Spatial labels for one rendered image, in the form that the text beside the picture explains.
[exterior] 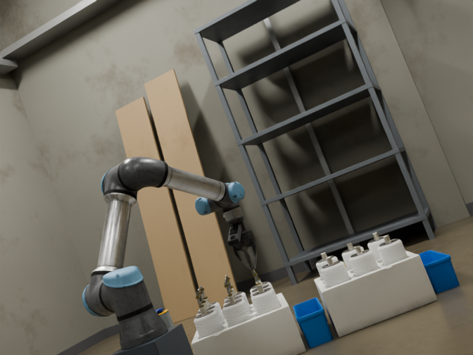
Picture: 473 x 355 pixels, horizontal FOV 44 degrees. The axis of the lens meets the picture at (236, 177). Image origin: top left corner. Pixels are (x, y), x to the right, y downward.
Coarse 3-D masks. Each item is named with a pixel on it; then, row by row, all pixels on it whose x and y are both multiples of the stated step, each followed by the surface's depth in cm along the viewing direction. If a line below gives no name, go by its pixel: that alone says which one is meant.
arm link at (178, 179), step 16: (128, 160) 201; (144, 160) 200; (128, 176) 198; (144, 176) 198; (160, 176) 200; (176, 176) 205; (192, 176) 210; (192, 192) 211; (208, 192) 214; (224, 192) 218; (240, 192) 220
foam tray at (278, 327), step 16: (224, 320) 240; (256, 320) 216; (272, 320) 216; (288, 320) 216; (208, 336) 216; (224, 336) 215; (240, 336) 215; (256, 336) 215; (272, 336) 215; (288, 336) 215; (208, 352) 215; (224, 352) 215; (240, 352) 215; (256, 352) 215; (272, 352) 215; (288, 352) 215
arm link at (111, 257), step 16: (112, 176) 204; (112, 192) 202; (128, 192) 203; (112, 208) 201; (128, 208) 203; (112, 224) 198; (128, 224) 202; (112, 240) 196; (112, 256) 193; (96, 272) 190; (96, 288) 186; (96, 304) 185
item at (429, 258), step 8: (424, 256) 254; (432, 256) 251; (440, 256) 238; (448, 256) 225; (424, 264) 226; (432, 264) 225; (440, 264) 225; (448, 264) 225; (432, 272) 225; (440, 272) 225; (448, 272) 225; (432, 280) 225; (440, 280) 225; (448, 280) 225; (456, 280) 225; (440, 288) 225; (448, 288) 225
